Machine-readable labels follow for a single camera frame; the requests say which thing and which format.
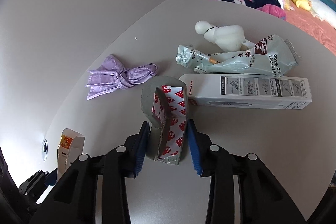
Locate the white goose plush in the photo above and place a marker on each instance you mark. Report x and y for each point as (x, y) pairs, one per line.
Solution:
(323, 7)

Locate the white orange carton box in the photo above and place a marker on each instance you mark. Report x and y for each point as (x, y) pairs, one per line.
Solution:
(73, 145)

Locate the pink bed sheet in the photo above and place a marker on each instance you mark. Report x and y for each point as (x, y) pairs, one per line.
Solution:
(309, 24)

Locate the white duck figurine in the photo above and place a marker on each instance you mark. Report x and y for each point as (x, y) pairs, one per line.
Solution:
(223, 35)

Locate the long white printed box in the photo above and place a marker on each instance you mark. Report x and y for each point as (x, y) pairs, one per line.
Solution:
(236, 100)

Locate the purple knotted plastic bag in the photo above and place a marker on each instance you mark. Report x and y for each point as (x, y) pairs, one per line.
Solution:
(126, 77)

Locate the grey foam adhesive pad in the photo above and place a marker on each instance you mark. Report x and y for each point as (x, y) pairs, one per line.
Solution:
(173, 134)

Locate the clear suction cup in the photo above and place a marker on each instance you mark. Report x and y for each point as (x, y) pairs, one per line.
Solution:
(44, 150)

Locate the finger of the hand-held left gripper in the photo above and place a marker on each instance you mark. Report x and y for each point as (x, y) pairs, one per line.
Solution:
(34, 182)

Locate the yellow duck plush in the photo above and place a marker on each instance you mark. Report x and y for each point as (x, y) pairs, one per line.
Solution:
(300, 1)

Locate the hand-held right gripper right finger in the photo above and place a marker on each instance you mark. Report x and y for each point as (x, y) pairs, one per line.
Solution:
(194, 153)

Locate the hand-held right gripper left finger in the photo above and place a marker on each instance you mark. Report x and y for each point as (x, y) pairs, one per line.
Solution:
(140, 155)

